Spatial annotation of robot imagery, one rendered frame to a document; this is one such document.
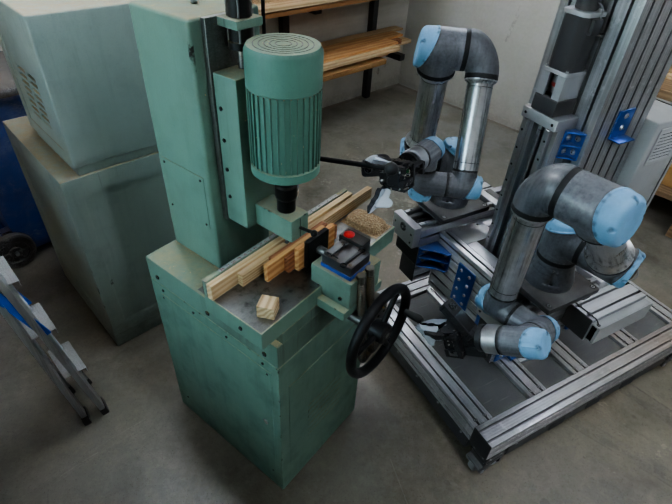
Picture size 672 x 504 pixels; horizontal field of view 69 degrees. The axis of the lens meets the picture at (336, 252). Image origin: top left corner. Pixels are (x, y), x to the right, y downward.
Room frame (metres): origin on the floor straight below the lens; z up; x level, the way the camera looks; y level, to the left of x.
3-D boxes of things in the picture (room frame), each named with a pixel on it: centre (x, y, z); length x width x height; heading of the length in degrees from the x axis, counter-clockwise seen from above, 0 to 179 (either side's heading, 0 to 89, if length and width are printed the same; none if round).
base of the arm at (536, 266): (1.16, -0.67, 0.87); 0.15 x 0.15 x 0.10
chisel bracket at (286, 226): (1.11, 0.16, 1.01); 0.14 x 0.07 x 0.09; 54
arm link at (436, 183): (1.32, -0.27, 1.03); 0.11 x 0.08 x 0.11; 84
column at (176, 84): (1.26, 0.38, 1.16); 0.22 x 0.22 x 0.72; 54
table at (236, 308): (1.05, 0.04, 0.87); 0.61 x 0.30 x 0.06; 144
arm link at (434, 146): (1.33, -0.25, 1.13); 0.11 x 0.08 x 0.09; 144
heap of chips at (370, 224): (1.27, -0.09, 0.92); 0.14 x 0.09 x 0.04; 54
